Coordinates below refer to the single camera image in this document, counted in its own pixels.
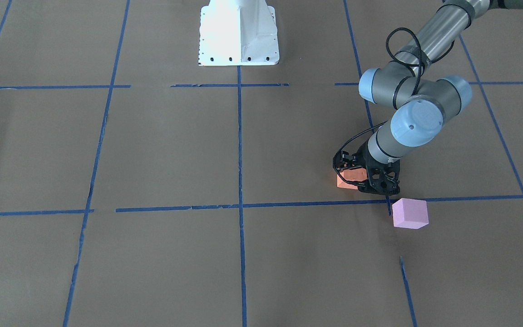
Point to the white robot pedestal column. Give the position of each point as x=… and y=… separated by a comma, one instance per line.
x=238, y=33

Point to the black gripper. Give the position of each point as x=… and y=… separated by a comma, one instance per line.
x=361, y=162

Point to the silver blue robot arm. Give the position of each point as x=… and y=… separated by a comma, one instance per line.
x=422, y=107

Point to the orange foam block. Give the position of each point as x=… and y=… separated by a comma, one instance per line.
x=355, y=175

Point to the pink foam block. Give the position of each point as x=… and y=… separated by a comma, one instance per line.
x=410, y=213

